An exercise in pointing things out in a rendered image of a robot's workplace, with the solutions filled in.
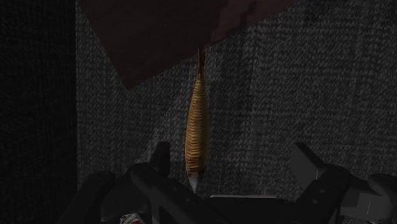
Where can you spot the golden striped spindle-shaped object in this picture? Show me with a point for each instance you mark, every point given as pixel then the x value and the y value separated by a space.
pixel 197 133

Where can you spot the grey fabric sofa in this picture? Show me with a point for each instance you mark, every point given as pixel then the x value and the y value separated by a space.
pixel 294 93

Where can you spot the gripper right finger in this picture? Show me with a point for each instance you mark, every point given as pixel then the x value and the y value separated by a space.
pixel 328 192

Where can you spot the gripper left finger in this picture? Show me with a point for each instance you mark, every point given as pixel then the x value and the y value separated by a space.
pixel 167 195

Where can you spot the dark red robot stand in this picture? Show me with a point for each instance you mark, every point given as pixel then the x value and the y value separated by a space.
pixel 161 34

